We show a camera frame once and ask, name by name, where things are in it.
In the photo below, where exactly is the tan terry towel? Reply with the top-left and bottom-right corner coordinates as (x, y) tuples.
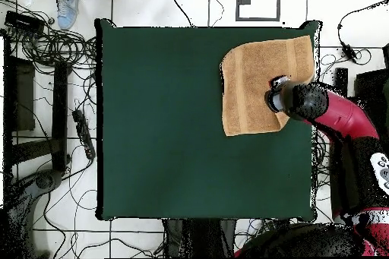
(219, 34), (316, 137)

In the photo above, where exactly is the black power adapter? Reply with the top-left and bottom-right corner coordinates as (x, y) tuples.
(340, 43), (358, 64)

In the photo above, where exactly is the dark green table cloth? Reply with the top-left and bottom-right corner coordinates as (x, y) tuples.
(93, 17), (322, 223)

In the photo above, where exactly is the black power strip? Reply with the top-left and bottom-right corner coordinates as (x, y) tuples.
(71, 109), (96, 161)

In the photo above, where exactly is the light blue shoe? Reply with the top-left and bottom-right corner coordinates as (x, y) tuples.
(55, 0), (81, 30)

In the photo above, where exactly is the grey stand base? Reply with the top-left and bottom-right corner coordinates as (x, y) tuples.
(5, 169), (63, 258)

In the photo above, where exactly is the black rectangular box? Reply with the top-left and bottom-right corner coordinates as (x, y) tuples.
(4, 10), (46, 34)

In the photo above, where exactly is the black adapter cable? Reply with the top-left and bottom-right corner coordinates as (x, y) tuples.
(336, 0), (389, 47)

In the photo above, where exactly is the grey square floor frame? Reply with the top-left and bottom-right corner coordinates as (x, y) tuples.
(235, 0), (281, 22)

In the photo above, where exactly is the thin black cable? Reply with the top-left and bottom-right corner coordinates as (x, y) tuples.
(210, 0), (225, 27)

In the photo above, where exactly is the thick black cable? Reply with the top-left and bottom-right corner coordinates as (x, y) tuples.
(161, 0), (195, 28)

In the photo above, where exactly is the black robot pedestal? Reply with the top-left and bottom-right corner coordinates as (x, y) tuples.
(162, 218), (238, 258)

